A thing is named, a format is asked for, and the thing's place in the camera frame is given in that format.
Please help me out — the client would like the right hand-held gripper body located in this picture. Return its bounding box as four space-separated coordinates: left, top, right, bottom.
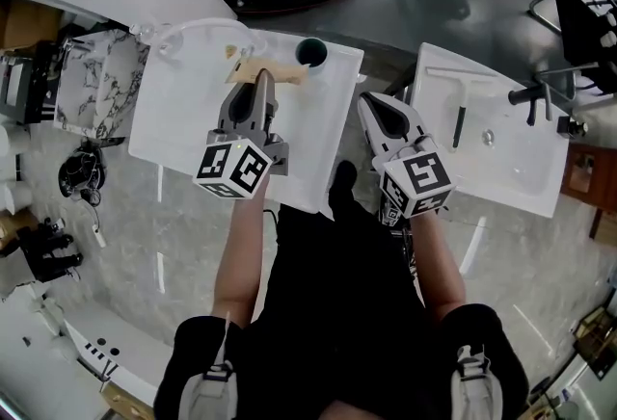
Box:
371 138 457 226

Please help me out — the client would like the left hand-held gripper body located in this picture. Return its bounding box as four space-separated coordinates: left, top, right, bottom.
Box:
193 131 289 200

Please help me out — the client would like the teal cup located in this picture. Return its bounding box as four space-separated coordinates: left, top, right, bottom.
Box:
294 37 329 70

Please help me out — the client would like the person's right forearm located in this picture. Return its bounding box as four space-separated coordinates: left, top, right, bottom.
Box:
409 210 467 323

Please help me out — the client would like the person's left forearm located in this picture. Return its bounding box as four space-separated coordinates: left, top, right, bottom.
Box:
211 189 269 328

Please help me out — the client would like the white rectangular sink basin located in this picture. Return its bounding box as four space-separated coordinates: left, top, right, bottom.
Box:
127 27 365 216

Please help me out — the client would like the person's black shoe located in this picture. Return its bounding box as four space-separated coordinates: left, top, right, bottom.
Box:
327 160 359 217

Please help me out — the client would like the white arched faucet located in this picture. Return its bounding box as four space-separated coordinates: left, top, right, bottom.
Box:
163 17 269 57

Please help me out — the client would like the clear glass holder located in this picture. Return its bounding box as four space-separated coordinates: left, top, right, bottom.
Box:
128 21 185 59

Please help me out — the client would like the white sink on black stand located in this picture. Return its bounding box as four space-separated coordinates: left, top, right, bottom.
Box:
407 41 571 219

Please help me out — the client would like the black faucet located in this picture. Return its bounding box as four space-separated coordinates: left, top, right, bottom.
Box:
508 81 555 126

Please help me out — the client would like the marble patterned cabinet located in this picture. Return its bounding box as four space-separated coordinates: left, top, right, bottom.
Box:
52 30 150 140

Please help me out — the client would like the brown wooden stool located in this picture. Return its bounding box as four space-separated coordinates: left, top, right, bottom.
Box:
561 143 617 244

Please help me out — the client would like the person's black clothing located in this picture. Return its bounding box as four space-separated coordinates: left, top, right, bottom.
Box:
153 203 531 420

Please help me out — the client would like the black mesh chair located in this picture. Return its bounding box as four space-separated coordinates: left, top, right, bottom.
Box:
528 0 617 96

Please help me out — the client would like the black tripod equipment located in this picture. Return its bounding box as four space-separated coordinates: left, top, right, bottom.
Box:
0 215 84 284

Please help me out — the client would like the black metal shelf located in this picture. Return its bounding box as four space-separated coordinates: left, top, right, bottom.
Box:
0 39 62 125

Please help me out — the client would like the brown cardboard box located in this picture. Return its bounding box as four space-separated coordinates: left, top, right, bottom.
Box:
0 0 64 51

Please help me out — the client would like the white bathtub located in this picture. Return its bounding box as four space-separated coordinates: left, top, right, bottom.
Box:
0 297 174 420

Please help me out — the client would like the squeegee with black handle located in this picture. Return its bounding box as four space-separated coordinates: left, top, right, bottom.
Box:
426 66 500 153

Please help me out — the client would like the black cable bundle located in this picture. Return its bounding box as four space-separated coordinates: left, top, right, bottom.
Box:
57 141 107 207

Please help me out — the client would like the grey backpack strap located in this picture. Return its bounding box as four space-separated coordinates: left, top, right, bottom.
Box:
180 311 237 420
450 344 505 420

